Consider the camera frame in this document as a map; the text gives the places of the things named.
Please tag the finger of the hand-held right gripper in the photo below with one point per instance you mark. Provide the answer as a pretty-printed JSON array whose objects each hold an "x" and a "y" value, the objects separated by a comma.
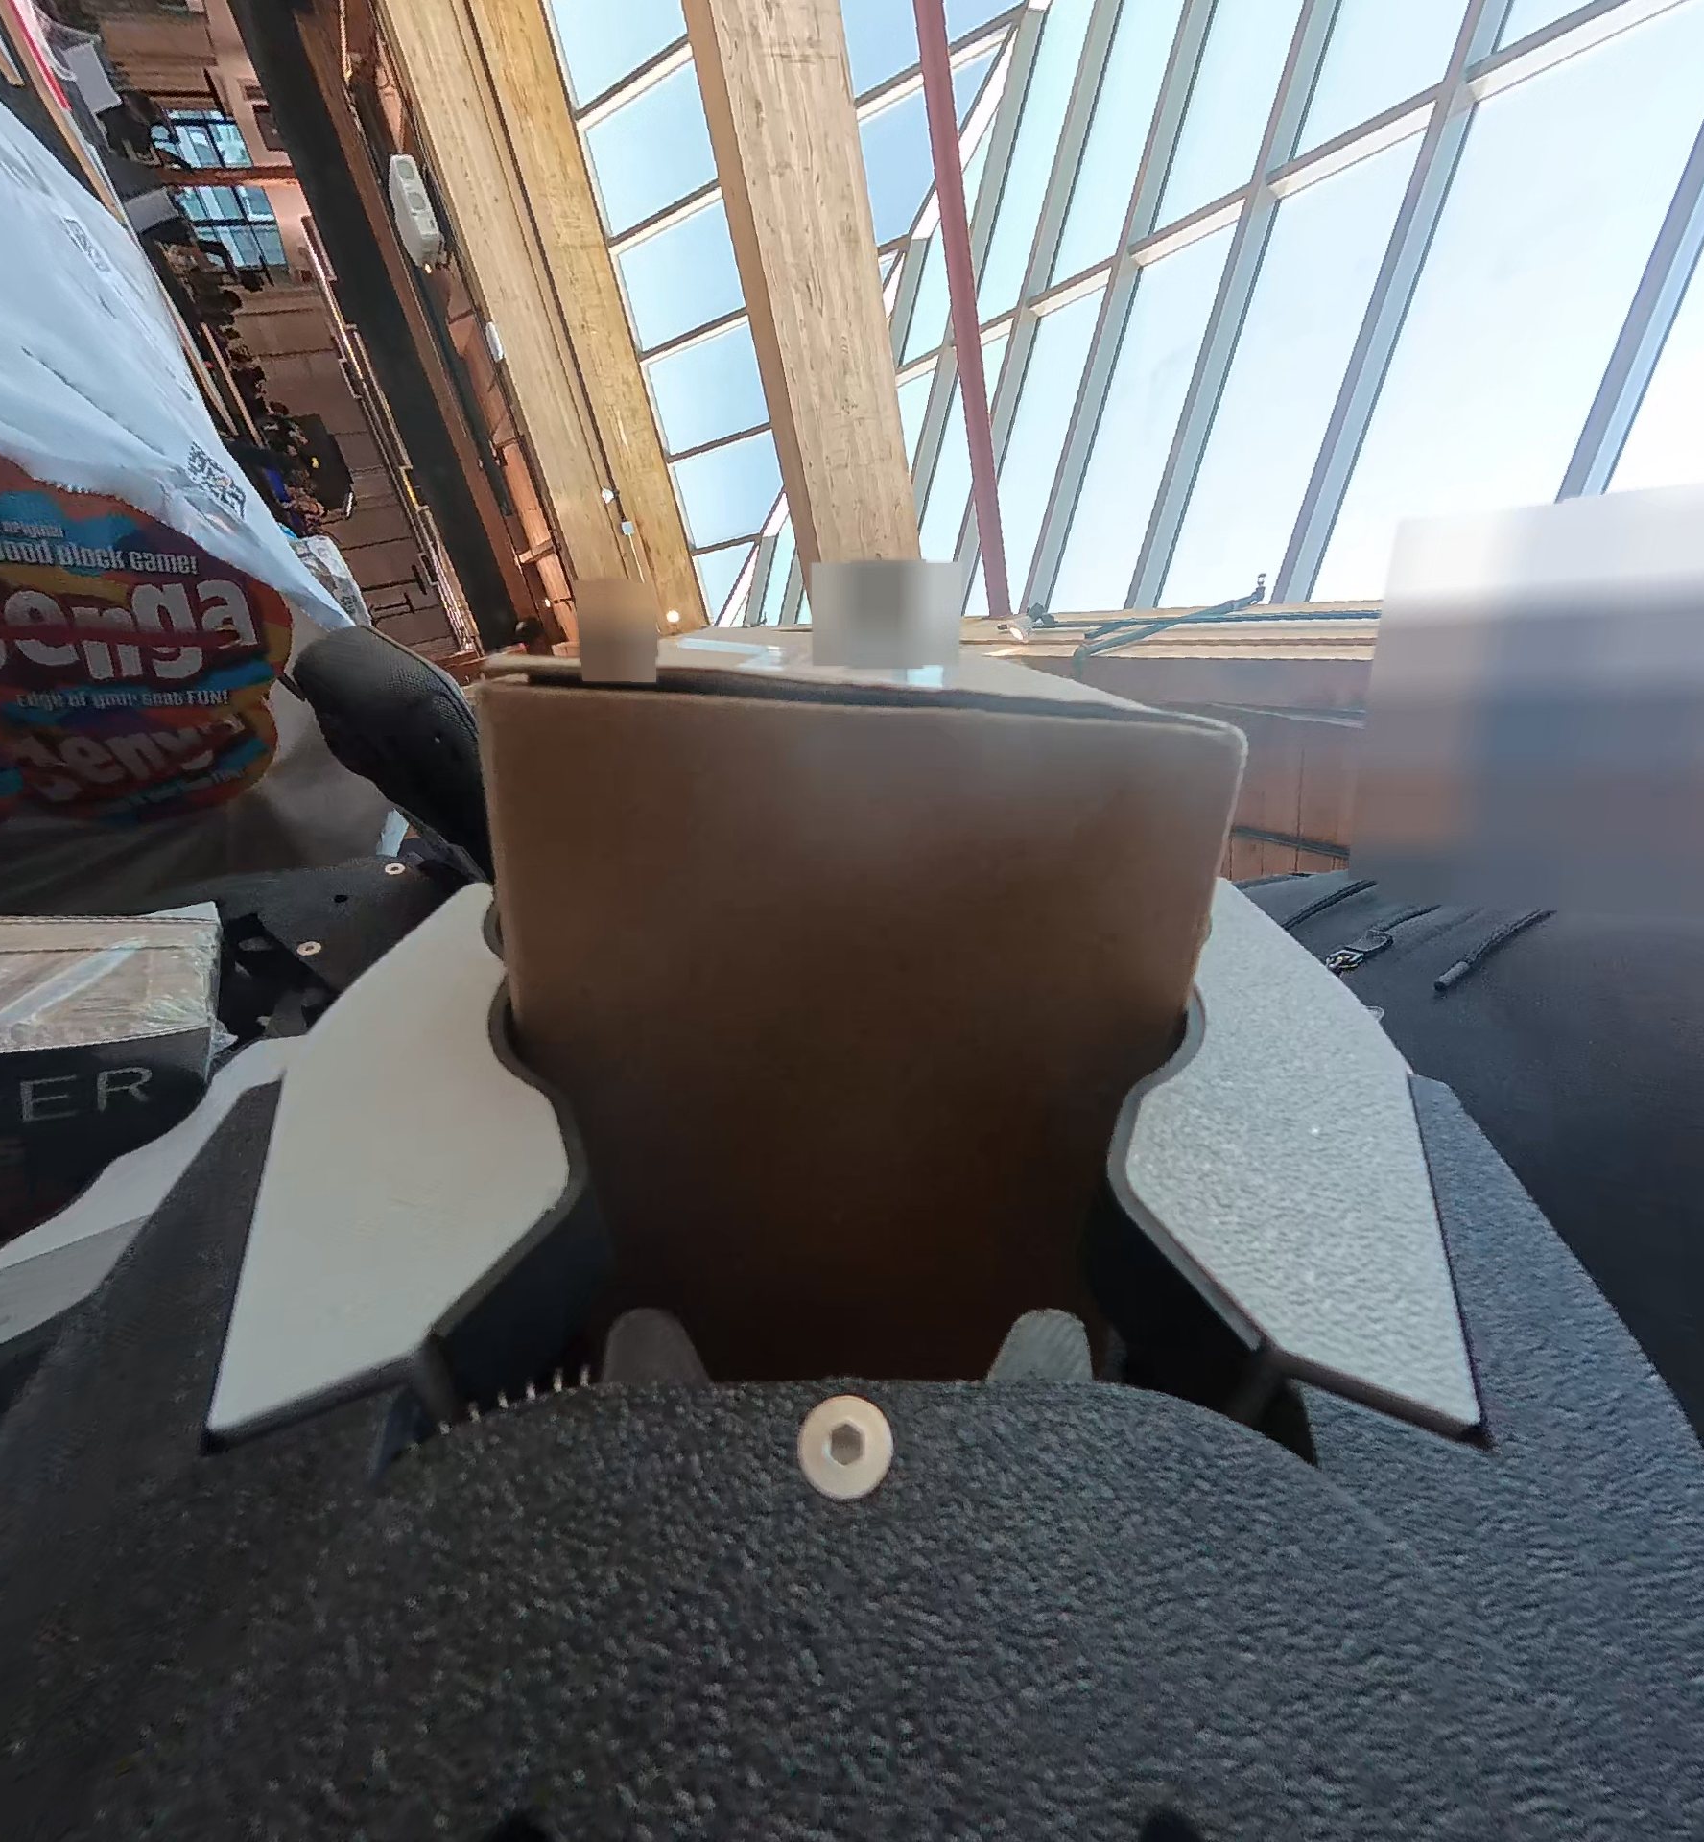
[{"x": 105, "y": 1225}]

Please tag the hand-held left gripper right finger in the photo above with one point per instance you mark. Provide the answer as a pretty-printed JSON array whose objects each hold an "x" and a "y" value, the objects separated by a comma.
[{"x": 1299, "y": 1179}]

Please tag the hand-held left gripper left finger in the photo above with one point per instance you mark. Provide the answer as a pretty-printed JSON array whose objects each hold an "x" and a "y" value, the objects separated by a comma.
[{"x": 377, "y": 1151}]

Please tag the black plastic-wrapped box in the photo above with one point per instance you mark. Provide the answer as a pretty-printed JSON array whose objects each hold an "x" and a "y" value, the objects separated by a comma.
[{"x": 62, "y": 1037}]

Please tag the brown cardboard box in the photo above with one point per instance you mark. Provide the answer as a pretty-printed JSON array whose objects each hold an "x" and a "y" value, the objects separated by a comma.
[{"x": 854, "y": 1037}]

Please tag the black backpack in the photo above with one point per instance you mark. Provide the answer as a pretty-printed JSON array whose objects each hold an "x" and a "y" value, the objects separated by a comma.
[{"x": 1574, "y": 1094}]

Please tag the colourful block game box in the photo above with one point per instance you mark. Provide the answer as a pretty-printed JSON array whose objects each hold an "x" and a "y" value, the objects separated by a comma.
[{"x": 89, "y": 662}]

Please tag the white printed cloth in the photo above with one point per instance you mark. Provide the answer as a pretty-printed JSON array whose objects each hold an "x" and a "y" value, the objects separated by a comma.
[{"x": 62, "y": 288}]

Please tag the wooden ceiling beam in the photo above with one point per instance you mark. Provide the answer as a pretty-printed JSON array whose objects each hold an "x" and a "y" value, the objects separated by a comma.
[{"x": 809, "y": 260}]

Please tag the red pipe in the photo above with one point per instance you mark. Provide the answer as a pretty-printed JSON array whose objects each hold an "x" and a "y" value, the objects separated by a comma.
[{"x": 959, "y": 288}]

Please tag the white wall device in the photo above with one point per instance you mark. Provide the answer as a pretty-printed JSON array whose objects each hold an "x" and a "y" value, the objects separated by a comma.
[{"x": 416, "y": 208}]

